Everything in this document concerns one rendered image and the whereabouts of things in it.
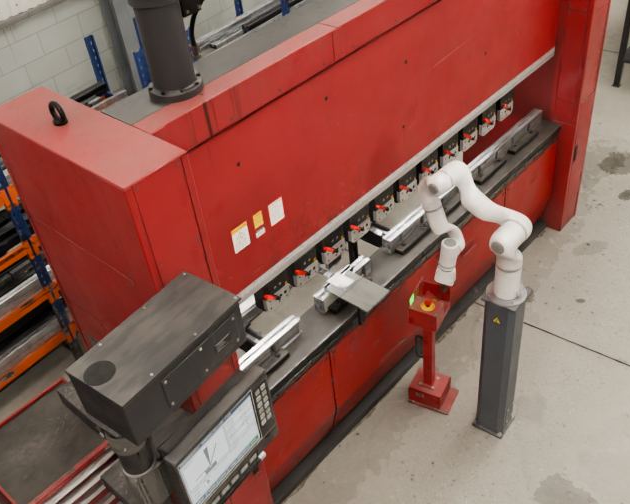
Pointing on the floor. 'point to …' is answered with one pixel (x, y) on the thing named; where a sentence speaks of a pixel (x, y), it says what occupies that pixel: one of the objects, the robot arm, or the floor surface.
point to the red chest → (46, 456)
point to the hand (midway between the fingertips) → (443, 288)
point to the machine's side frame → (562, 101)
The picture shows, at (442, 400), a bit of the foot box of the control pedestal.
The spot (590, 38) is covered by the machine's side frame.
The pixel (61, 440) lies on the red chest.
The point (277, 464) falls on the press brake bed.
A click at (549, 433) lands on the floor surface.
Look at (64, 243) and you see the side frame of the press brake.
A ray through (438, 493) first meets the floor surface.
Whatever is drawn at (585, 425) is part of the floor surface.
